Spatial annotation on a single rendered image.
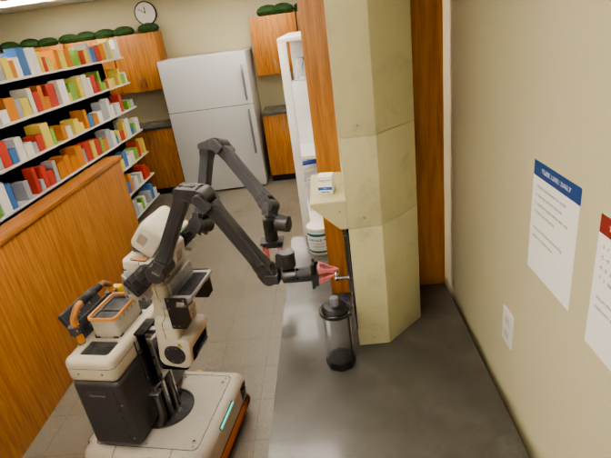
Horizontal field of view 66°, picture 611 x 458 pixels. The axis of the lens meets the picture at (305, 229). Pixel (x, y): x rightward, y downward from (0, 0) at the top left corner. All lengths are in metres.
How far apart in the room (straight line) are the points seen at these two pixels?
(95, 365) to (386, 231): 1.42
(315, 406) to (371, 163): 0.78
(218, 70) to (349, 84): 5.08
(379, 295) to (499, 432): 0.55
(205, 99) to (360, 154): 5.16
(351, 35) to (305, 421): 1.14
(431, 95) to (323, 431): 1.20
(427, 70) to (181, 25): 5.65
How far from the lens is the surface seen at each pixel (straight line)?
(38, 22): 7.94
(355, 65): 1.42
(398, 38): 1.53
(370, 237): 1.57
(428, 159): 1.90
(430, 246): 2.04
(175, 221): 1.78
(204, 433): 2.56
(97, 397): 2.48
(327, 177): 1.57
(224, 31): 7.09
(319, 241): 2.39
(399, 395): 1.60
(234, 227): 1.70
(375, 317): 1.73
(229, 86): 6.44
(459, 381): 1.66
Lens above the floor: 2.05
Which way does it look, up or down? 24 degrees down
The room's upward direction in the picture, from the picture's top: 8 degrees counter-clockwise
